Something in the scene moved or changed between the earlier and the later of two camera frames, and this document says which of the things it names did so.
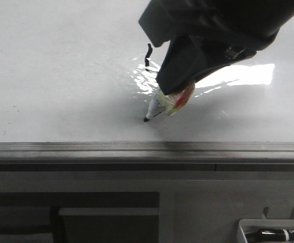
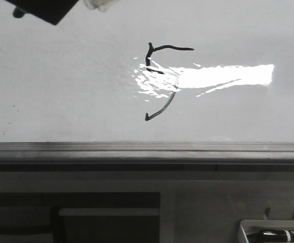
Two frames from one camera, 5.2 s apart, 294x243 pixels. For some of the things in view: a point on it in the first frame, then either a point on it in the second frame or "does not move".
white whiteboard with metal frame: (71, 81) does not move
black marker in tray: (278, 235) does not move
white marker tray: (249, 226) does not move
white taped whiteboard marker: (171, 104) → (101, 5)
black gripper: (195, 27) → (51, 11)
